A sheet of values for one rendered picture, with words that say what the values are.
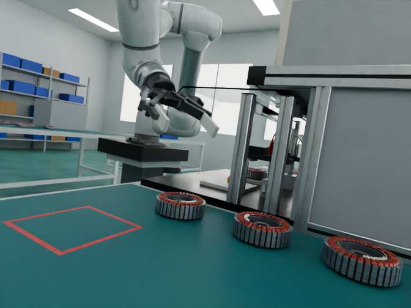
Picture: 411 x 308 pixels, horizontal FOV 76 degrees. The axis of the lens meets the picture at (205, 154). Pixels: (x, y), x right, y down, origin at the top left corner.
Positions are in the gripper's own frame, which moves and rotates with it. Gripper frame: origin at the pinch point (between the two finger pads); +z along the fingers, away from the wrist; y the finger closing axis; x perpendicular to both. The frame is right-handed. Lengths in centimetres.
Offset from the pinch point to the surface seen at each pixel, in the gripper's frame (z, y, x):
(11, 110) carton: -563, -2, -331
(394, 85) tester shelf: 20.3, -23.7, 26.0
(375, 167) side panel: 27.3, -24.5, 11.8
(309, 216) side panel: 25.4, -20.1, -3.9
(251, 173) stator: -11, -47, -23
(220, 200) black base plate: 7.8, -13.3, -16.3
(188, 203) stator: 11.9, 1.5, -11.8
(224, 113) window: -379, -386, -163
